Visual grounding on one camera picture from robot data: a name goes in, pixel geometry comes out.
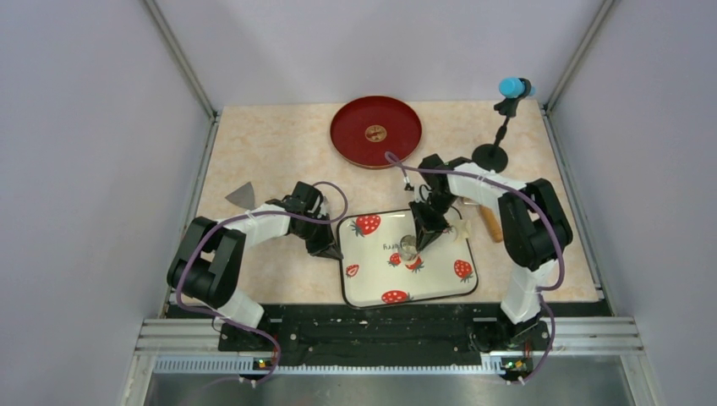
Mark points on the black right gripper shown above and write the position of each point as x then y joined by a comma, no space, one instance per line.
427,230

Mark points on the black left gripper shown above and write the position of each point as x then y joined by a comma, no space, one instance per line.
325,245

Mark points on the dough trimming scrap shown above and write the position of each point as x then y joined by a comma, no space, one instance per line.
461,229

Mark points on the white dough lump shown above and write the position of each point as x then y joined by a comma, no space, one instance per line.
409,260

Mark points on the strawberry print rectangular tray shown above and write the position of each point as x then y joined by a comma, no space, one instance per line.
377,270

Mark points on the wooden dough roller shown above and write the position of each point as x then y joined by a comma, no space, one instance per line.
491,223

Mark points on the metal dough scraper wooden handle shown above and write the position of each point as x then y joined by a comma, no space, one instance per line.
243,197

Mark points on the red round lacquer plate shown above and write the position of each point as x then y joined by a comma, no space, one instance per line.
365,129

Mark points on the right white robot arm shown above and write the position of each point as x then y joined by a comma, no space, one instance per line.
534,226

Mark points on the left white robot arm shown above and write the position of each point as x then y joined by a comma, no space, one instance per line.
207,263

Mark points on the blue microphone on stand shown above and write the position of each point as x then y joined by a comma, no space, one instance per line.
493,157

